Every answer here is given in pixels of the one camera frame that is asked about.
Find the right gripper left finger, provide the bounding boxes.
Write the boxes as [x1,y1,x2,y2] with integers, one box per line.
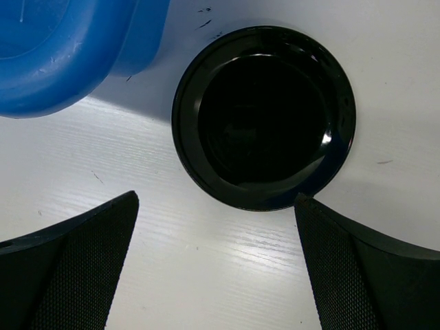
[1,191,139,329]

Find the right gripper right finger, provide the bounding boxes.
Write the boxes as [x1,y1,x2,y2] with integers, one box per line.
[294,195,439,329]

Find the blue plastic bin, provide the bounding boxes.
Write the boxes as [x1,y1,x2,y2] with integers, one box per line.
[1,0,169,118]

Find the black round bowl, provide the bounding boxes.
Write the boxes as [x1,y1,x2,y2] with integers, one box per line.
[171,25,357,211]

